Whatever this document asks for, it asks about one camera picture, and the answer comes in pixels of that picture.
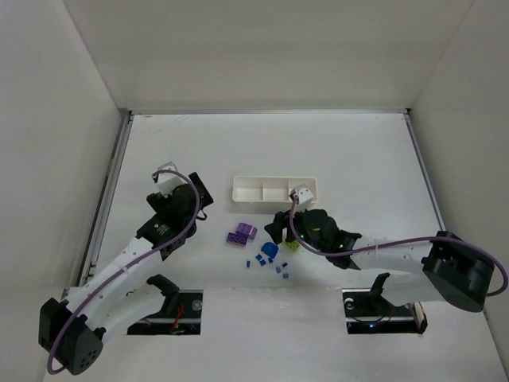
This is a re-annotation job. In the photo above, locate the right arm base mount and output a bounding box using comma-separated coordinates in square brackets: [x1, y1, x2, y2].
[342, 273, 428, 335]

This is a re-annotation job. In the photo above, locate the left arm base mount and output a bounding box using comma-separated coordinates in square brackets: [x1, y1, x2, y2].
[127, 275, 204, 336]

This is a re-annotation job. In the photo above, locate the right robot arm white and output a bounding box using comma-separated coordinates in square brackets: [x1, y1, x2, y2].
[264, 209, 495, 313]

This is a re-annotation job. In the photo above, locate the light purple lego brick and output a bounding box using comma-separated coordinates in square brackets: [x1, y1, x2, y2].
[236, 223, 258, 240]

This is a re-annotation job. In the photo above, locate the purple cable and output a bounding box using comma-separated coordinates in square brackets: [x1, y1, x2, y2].
[289, 197, 509, 298]
[46, 170, 200, 376]

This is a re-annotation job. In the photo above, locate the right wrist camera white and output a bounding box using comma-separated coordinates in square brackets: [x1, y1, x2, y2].
[289, 184, 317, 206]

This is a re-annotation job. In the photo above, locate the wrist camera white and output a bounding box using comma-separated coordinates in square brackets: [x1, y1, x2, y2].
[289, 184, 317, 206]
[152, 162, 183, 197]

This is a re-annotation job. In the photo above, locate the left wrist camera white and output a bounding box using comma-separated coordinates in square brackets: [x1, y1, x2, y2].
[152, 162, 183, 197]

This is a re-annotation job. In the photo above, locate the lime green lego brick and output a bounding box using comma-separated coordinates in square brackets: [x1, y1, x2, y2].
[282, 240, 300, 252]

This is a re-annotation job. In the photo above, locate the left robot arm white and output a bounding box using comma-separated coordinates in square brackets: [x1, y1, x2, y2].
[38, 166, 213, 376]

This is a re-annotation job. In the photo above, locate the white divided tray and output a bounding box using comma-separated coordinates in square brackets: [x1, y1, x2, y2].
[231, 175, 317, 213]

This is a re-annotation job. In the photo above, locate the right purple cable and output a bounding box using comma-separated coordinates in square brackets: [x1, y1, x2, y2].
[289, 197, 509, 298]

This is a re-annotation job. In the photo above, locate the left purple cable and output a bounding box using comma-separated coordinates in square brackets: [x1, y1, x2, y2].
[46, 170, 200, 376]

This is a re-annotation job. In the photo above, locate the dark purple lego brick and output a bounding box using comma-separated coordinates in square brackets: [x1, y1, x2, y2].
[226, 232, 247, 247]

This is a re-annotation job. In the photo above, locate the blue round lego piece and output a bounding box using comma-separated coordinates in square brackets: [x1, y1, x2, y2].
[261, 242, 278, 259]

